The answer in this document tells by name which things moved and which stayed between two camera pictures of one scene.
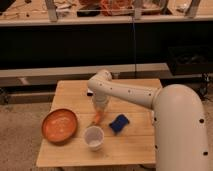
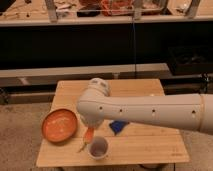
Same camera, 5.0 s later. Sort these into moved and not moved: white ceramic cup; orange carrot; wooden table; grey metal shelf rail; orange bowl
Moved: orange carrot; white ceramic cup
Not moved: orange bowl; grey metal shelf rail; wooden table
